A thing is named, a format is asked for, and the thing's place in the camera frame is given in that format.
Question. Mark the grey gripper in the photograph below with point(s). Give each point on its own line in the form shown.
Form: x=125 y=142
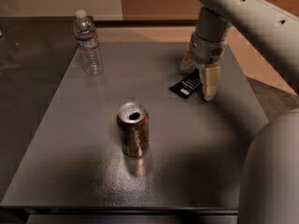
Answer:
x=206 y=51

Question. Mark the black rxbar chocolate wrapper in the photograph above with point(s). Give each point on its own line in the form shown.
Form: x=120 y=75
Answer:
x=188 y=85

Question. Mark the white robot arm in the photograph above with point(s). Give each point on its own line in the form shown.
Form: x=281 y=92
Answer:
x=269 y=192

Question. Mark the orange soda can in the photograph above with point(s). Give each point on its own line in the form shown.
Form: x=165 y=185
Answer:
x=133 y=124

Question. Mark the clear plastic water bottle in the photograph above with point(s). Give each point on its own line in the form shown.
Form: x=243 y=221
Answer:
x=88 y=44

